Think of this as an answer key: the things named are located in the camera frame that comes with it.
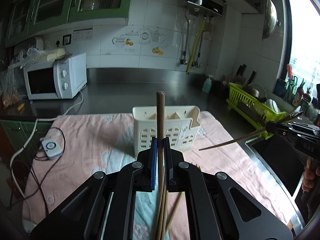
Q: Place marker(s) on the teal soap dispenser bottle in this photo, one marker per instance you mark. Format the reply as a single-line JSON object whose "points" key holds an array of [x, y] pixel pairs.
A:
{"points": [[207, 84]]}

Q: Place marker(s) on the pink and blue towel mat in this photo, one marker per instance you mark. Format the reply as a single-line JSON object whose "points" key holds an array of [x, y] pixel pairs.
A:
{"points": [[105, 143]]}

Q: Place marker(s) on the hanging steel wok lid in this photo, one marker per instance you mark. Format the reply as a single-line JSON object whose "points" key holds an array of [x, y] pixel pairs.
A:
{"points": [[271, 21]]}

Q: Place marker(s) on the wooden chopstick one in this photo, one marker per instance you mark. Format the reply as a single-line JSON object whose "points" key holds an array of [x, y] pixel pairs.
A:
{"points": [[160, 157]]}

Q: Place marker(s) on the black wall socket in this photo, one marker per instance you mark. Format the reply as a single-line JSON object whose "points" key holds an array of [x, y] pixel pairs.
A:
{"points": [[66, 39]]}

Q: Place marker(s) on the wall mounted water heater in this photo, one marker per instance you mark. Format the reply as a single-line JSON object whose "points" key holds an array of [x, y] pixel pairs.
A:
{"points": [[211, 8]]}

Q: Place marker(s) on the lime green dish rack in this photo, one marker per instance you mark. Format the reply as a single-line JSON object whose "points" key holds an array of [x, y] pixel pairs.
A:
{"points": [[250, 108]]}

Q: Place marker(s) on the wooden chopstick three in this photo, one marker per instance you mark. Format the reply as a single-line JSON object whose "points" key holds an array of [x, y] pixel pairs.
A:
{"points": [[174, 209]]}

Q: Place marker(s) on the wooden chopstick two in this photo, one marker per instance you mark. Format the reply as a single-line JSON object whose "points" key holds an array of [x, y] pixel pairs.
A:
{"points": [[164, 214]]}

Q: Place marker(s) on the person's right hand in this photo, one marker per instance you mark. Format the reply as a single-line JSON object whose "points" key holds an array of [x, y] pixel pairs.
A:
{"points": [[310, 173]]}

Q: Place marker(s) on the small white round-button device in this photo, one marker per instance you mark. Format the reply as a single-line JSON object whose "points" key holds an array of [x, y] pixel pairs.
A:
{"points": [[51, 148]]}

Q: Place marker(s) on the green wall cabinet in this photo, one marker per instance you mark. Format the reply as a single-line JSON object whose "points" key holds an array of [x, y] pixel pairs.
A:
{"points": [[30, 17]]}

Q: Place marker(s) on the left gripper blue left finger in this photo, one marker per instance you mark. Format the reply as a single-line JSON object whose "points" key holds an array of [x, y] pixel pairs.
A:
{"points": [[153, 154]]}

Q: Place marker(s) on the cream plastic utensil holder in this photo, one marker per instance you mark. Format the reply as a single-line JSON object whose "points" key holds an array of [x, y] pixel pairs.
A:
{"points": [[181, 126]]}

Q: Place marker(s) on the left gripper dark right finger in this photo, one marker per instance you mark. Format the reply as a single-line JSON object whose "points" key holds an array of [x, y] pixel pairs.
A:
{"points": [[168, 164]]}

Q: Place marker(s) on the cream box on microwave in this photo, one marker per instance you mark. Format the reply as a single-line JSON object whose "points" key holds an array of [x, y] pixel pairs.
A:
{"points": [[51, 55]]}

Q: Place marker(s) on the white microwave oven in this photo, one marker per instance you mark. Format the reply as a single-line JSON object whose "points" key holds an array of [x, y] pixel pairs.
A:
{"points": [[56, 79]]}

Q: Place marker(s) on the wooden chopstick nine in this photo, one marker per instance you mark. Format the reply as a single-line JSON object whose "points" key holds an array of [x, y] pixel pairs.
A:
{"points": [[247, 136]]}

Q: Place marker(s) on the plastic bag with food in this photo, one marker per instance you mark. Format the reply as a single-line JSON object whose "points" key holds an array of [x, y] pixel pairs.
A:
{"points": [[12, 82]]}

